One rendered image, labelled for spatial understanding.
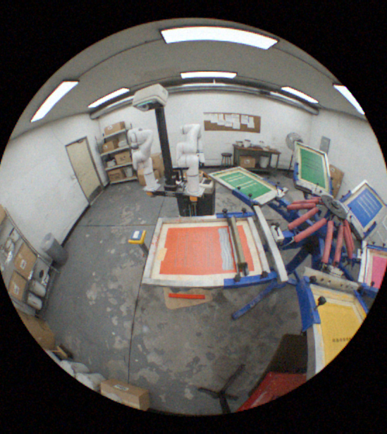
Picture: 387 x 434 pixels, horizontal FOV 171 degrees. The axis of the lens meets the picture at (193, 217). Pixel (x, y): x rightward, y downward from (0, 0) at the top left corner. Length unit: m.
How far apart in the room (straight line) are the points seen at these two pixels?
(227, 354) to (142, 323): 1.08
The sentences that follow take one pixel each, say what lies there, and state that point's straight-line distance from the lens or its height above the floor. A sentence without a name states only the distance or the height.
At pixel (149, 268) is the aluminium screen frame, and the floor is 0.99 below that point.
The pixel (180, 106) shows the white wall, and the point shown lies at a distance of 4.38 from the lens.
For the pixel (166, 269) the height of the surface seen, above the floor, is 0.96.
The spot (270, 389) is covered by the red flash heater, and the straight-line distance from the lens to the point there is 0.81.
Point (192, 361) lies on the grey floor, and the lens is 1.80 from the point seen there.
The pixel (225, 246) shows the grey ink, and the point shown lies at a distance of 0.95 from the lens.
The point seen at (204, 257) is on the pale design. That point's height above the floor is 0.96.
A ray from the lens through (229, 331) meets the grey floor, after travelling 1.76.
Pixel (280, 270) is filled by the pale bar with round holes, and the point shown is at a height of 1.04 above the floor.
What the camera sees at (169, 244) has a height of 0.96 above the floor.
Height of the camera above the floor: 1.73
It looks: 42 degrees down
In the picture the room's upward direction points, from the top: 6 degrees counter-clockwise
